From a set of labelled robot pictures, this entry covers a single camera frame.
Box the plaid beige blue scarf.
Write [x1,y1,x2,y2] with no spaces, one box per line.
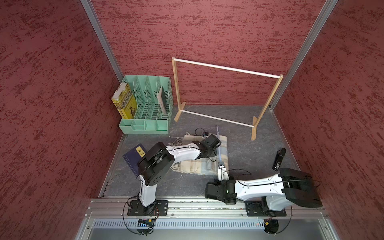
[167,133,229,176]

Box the wooden clothes rack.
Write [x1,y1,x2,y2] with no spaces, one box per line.
[171,57,284,141]

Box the light blue clothes hanger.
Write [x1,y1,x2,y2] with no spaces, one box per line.
[216,126,222,165]

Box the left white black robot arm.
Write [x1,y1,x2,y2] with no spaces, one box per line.
[138,135,222,208]

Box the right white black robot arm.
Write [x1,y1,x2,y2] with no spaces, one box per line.
[205,168,323,212]

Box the green plastic file organizer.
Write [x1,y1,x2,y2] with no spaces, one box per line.
[119,75,174,135]

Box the black handheld device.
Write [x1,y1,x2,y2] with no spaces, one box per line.
[272,148,287,172]

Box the dark thin book in organizer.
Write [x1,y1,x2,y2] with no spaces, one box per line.
[157,86,167,115]

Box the dark blue notebook yellow label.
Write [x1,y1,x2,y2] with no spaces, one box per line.
[123,144,147,177]

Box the yellow book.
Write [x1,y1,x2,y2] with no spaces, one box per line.
[111,83,137,119]

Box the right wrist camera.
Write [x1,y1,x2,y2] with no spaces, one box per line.
[218,162,229,182]

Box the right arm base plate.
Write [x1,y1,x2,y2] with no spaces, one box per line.
[244,201,287,217]

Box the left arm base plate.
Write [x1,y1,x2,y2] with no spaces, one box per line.
[127,200,169,217]

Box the aluminium rail frame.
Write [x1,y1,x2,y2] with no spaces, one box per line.
[76,197,339,240]

